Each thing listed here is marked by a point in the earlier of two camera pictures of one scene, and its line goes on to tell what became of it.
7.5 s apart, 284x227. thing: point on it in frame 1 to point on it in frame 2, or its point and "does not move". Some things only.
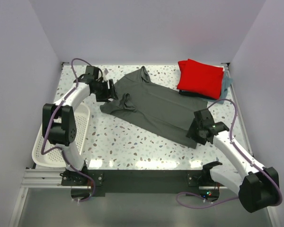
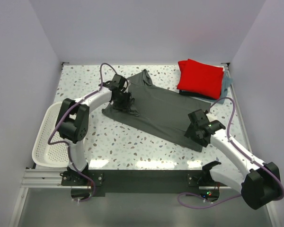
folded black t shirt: [195, 94] does not move
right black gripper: [191, 133] does not move
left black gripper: [110, 93] to [126, 104]
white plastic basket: [47, 155] does not move
